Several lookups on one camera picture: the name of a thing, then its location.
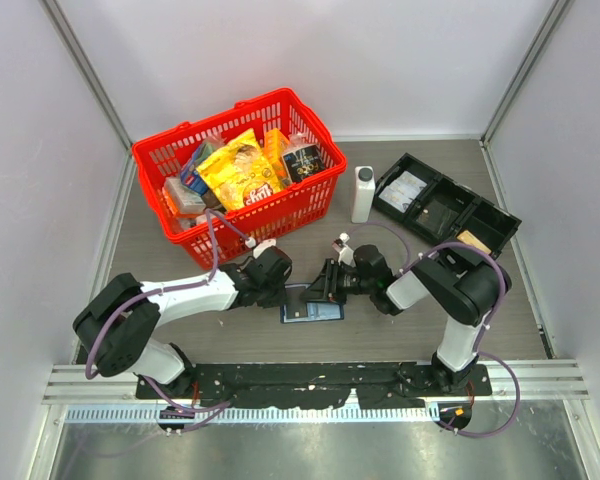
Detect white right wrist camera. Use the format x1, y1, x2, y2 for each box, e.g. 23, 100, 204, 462
332, 232, 354, 266

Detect white cards in tray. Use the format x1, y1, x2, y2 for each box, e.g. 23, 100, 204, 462
379, 171, 427, 213

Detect black wrapped roll package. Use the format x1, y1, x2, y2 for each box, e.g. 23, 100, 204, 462
282, 133, 326, 183

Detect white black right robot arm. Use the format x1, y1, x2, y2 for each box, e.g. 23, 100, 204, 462
301, 241, 511, 395

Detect white sponge pack upper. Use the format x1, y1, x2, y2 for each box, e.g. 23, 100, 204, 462
163, 177, 206, 218

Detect white bottle grey cap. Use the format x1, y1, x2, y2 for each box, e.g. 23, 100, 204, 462
351, 166, 375, 224

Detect blue Vileda sponge pack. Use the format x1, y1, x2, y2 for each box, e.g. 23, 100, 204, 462
179, 141, 215, 195

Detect blue leather card holder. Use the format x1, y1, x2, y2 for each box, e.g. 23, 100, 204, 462
285, 283, 344, 325

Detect black credit card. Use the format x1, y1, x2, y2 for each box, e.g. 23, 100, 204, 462
281, 284, 308, 324

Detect white sponge pack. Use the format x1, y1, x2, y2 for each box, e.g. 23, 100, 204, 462
176, 209, 225, 231
163, 177, 206, 218

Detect black cards in tray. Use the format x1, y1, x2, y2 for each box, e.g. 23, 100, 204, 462
416, 199, 457, 236

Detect black compartment tray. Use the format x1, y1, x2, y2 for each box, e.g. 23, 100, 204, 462
373, 153, 521, 259

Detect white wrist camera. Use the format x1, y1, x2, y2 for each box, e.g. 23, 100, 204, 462
252, 239, 277, 258
332, 232, 354, 266

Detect gold card in tray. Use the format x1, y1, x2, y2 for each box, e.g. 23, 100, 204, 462
456, 230, 491, 255

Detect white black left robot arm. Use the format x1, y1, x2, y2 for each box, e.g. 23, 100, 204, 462
73, 245, 292, 399

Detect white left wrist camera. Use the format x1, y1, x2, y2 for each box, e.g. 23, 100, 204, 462
252, 239, 277, 258

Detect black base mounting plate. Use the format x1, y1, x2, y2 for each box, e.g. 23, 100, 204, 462
134, 361, 492, 410

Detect red plastic shopping basket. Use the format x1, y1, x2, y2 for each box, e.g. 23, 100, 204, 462
132, 88, 347, 269

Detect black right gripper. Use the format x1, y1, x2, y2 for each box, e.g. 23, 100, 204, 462
299, 258, 374, 305

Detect white sponge pack lower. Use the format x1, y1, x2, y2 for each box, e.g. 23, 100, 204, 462
176, 209, 225, 231

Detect orange snack box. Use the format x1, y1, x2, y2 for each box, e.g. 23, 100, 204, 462
263, 128, 291, 186

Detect yellow Lays chips bag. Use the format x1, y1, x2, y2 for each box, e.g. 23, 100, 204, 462
197, 128, 284, 211

